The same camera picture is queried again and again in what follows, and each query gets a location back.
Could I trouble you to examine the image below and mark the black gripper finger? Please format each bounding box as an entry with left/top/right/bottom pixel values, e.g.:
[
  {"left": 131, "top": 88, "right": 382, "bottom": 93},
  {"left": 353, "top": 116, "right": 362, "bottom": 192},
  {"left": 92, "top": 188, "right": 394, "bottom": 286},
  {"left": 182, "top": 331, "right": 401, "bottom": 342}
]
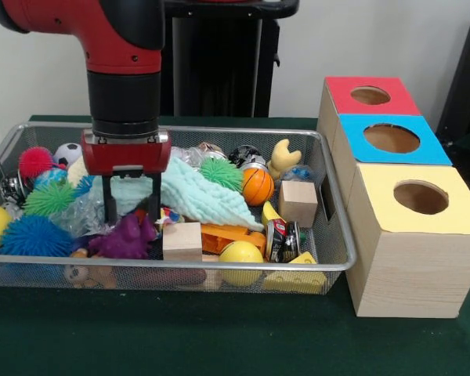
[
  {"left": 102, "top": 175, "right": 120, "bottom": 225},
  {"left": 146, "top": 174, "right": 164, "bottom": 223}
]

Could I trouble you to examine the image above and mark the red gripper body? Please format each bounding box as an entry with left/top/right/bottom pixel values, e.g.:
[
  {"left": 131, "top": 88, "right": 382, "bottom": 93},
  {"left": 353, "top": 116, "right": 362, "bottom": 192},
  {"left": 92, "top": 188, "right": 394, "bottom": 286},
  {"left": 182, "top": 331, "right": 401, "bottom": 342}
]
[{"left": 81, "top": 132, "right": 172, "bottom": 179}]

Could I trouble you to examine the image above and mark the small bright dotted fabric scrunchie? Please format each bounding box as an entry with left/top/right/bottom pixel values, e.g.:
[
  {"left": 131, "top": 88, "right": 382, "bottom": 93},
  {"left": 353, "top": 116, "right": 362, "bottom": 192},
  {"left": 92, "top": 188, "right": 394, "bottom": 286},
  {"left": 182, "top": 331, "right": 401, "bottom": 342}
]
[{"left": 156, "top": 207, "right": 185, "bottom": 227}]

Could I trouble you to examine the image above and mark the small blue spiky ball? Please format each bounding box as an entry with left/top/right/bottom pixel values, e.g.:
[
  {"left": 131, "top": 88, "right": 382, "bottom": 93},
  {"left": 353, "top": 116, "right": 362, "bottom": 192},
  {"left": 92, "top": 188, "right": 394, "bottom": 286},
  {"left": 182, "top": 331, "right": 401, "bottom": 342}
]
[{"left": 74, "top": 175, "right": 96, "bottom": 197}]

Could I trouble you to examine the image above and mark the cream white cloth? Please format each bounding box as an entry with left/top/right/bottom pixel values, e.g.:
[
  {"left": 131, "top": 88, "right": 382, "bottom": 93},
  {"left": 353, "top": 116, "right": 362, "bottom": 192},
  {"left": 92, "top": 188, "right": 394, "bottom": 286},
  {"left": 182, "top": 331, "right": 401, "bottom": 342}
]
[{"left": 67, "top": 156, "right": 89, "bottom": 187}]

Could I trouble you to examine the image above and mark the mint green cloth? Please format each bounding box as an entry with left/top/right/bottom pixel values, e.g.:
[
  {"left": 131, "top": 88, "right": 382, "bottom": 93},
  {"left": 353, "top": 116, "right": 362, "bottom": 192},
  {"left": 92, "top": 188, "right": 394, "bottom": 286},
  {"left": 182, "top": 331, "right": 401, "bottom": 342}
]
[{"left": 92, "top": 156, "right": 264, "bottom": 232}]

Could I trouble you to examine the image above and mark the wooden box with three holes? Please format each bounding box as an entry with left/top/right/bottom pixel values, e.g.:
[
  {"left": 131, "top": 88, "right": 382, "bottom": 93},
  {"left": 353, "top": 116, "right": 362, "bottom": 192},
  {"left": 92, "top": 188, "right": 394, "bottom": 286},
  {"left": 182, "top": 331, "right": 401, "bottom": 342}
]
[{"left": 316, "top": 76, "right": 470, "bottom": 319}]

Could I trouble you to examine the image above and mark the crushed clear plastic bottle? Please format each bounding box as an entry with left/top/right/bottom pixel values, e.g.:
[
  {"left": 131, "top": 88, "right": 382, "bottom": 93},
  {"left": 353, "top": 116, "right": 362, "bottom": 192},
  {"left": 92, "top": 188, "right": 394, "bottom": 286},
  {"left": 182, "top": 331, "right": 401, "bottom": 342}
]
[{"left": 56, "top": 187, "right": 107, "bottom": 237}]

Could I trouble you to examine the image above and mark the purple knobbly rubber toy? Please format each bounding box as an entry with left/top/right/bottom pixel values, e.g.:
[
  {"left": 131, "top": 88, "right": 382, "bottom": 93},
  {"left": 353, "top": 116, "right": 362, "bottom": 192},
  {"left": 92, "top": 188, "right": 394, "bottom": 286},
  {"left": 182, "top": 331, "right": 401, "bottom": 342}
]
[{"left": 88, "top": 214, "right": 157, "bottom": 260}]

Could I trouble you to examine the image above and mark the black and white soccer ball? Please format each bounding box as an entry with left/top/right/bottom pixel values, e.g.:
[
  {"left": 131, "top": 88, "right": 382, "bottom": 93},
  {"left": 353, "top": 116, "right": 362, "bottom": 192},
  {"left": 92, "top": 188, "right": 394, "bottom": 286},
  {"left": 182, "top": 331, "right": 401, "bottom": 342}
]
[{"left": 53, "top": 143, "right": 83, "bottom": 168}]

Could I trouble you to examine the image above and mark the large blue spiky ball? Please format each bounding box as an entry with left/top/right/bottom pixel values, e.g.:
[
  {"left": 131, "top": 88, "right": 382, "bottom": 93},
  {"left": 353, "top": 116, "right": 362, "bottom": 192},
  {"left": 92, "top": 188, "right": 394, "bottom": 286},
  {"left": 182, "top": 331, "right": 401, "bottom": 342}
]
[{"left": 0, "top": 214, "right": 76, "bottom": 258}]

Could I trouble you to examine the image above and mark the pink spiky ball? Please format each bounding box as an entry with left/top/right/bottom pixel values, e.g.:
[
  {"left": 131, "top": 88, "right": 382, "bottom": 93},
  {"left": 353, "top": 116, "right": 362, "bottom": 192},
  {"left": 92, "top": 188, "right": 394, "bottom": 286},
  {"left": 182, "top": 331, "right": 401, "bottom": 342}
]
[{"left": 18, "top": 146, "right": 55, "bottom": 180}]

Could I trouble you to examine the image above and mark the yellow smiley face ball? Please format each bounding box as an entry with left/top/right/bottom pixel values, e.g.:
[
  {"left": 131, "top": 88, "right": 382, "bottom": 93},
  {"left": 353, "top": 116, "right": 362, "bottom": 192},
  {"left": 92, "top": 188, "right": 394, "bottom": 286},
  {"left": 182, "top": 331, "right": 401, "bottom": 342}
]
[{"left": 218, "top": 240, "right": 265, "bottom": 286}]

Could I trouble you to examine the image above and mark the shallow wire mesh bin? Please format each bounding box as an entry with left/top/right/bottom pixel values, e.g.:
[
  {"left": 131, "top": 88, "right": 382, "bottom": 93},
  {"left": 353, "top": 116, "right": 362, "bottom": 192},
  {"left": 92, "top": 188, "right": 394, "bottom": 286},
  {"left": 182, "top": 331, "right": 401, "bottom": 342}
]
[{"left": 0, "top": 121, "right": 358, "bottom": 295}]

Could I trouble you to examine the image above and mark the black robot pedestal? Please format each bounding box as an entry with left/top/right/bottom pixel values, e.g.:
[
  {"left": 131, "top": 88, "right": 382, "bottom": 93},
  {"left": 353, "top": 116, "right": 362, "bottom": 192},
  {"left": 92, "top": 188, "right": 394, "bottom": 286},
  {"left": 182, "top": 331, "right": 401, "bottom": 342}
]
[{"left": 162, "top": 0, "right": 301, "bottom": 118}]

